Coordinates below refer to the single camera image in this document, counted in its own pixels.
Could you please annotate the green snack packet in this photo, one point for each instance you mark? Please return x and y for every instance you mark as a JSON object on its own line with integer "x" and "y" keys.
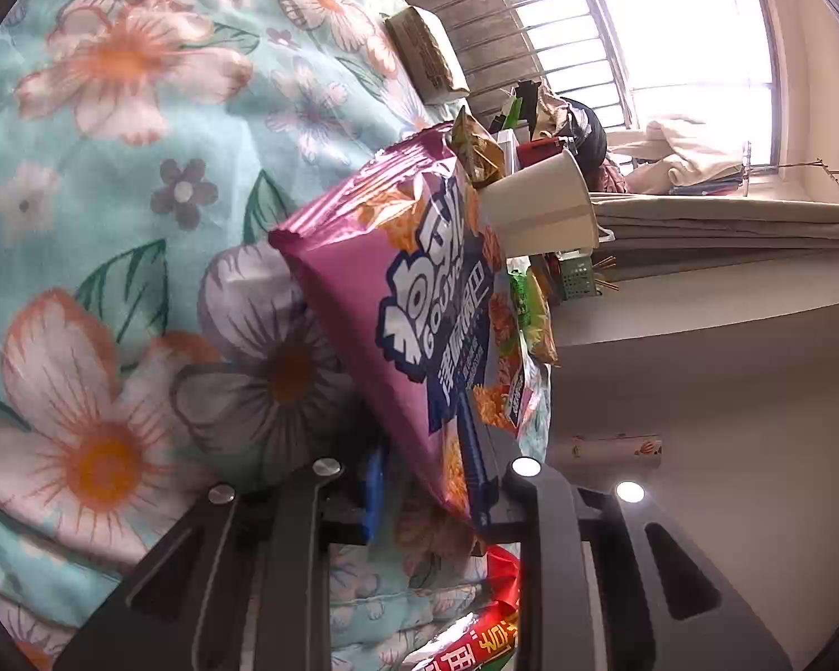
{"x": 528, "y": 300}

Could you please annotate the olive snack packet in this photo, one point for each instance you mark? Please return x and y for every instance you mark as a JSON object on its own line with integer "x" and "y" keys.
{"x": 479, "y": 150}

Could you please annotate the red container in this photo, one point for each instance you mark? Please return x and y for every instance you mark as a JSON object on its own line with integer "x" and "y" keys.
{"x": 535, "y": 152}

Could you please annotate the rolled printed poster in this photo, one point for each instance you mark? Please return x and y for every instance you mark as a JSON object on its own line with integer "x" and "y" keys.
{"x": 615, "y": 447}

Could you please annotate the black bag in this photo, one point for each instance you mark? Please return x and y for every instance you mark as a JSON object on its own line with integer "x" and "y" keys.
{"x": 587, "y": 133}

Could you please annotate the red snack packet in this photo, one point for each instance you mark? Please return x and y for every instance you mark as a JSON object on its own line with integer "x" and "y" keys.
{"x": 475, "y": 643}

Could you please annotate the folded white towels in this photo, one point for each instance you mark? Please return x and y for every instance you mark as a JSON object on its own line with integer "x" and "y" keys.
{"x": 685, "y": 154}

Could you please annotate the pink purple snack packet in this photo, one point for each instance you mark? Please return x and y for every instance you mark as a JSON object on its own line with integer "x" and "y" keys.
{"x": 363, "y": 293}

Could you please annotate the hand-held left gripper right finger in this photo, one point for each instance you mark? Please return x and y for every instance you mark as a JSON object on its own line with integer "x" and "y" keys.
{"x": 538, "y": 503}

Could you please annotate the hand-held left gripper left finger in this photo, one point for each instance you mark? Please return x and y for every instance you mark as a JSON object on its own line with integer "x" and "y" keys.
{"x": 373, "y": 496}

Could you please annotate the green plastic basket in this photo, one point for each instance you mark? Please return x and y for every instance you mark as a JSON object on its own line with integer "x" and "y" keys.
{"x": 577, "y": 279}

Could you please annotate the floral light blue blanket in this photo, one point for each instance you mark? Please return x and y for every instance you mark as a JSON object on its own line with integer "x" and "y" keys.
{"x": 112, "y": 224}

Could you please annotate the white paper cup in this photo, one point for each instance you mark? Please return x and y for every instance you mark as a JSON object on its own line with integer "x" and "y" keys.
{"x": 545, "y": 206}

